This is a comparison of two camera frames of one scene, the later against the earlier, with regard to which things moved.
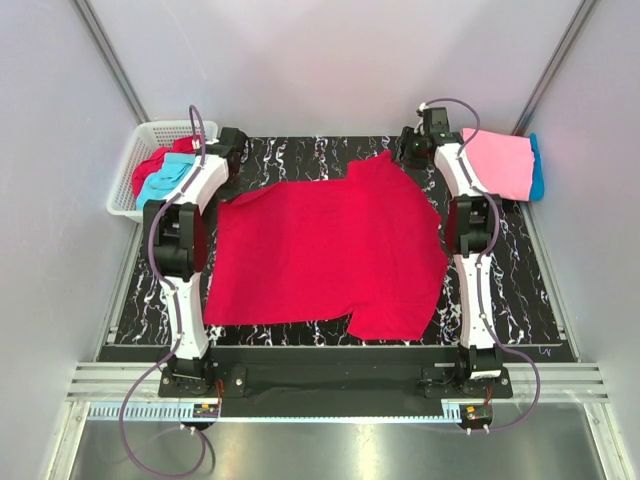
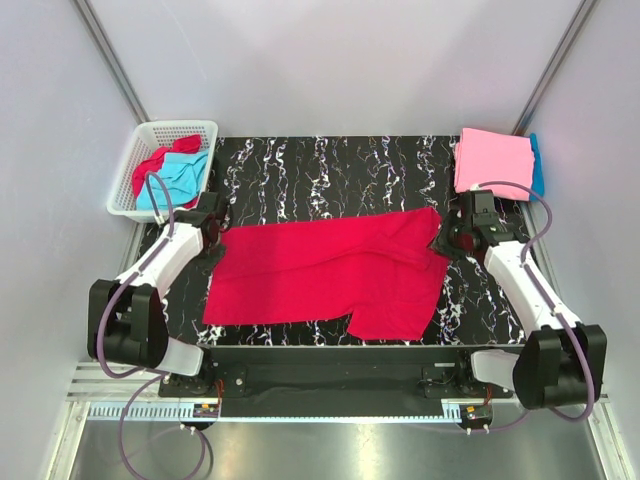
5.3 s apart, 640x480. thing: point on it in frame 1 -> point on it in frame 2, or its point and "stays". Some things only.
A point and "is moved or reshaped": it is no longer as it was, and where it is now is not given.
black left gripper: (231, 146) -> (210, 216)
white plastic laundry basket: (144, 139) stays
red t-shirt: (367, 246) is moved or reshaped
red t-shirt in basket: (155, 162) stays
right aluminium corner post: (555, 67) stays
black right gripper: (403, 140) -> (441, 246)
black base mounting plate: (336, 376) stays
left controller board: (206, 411) stays
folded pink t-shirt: (503, 162) stays
